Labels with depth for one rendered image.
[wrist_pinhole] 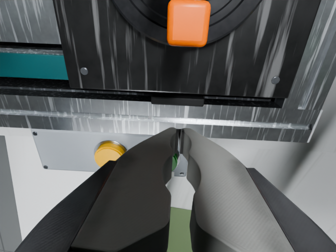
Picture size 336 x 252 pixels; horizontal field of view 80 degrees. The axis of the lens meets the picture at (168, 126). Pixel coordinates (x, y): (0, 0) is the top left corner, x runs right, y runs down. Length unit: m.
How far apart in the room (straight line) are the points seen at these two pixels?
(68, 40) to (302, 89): 0.25
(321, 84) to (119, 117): 0.23
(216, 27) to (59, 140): 0.23
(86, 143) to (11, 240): 2.55
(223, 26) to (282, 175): 0.36
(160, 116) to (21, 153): 0.33
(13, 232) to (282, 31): 2.65
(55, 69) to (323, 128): 0.43
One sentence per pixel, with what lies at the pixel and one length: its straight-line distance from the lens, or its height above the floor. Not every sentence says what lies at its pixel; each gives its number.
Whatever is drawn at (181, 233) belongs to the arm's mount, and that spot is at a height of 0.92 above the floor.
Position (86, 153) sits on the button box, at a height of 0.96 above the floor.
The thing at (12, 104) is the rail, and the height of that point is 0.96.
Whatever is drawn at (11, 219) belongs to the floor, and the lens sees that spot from 2.53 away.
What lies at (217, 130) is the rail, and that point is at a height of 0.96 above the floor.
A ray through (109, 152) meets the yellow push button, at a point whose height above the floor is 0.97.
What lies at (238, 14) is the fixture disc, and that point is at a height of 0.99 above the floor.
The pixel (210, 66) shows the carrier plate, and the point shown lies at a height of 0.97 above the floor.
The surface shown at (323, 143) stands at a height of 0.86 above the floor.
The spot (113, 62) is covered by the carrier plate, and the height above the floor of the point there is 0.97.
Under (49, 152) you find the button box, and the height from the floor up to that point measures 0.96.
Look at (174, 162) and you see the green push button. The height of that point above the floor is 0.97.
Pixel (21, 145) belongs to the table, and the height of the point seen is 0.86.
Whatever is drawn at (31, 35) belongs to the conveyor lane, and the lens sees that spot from 0.32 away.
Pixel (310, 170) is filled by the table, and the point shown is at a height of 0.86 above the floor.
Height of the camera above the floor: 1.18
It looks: 62 degrees down
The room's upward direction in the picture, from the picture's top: 175 degrees counter-clockwise
